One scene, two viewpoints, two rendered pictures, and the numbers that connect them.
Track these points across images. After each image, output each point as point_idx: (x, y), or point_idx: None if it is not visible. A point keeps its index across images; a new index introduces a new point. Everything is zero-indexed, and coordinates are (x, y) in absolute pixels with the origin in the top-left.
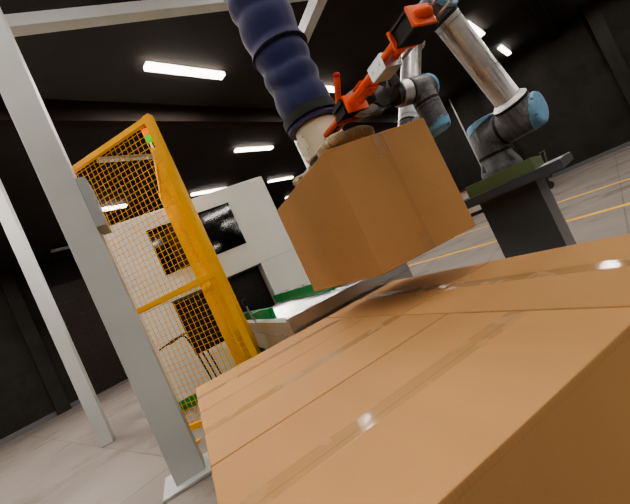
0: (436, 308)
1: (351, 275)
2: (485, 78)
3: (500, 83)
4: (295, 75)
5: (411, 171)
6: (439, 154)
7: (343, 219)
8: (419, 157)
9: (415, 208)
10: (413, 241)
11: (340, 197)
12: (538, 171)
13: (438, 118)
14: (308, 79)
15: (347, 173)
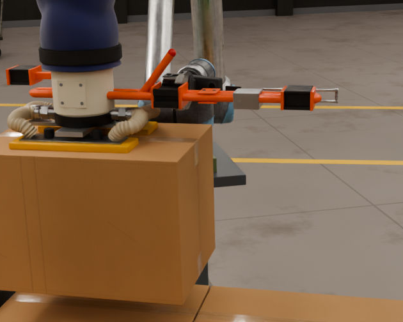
0: None
1: (114, 292)
2: (210, 56)
3: (218, 68)
4: (105, 6)
5: (202, 188)
6: (212, 168)
7: (153, 234)
8: (206, 171)
9: (199, 230)
10: (195, 267)
11: (167, 213)
12: (224, 179)
13: (209, 120)
14: (113, 16)
15: (182, 190)
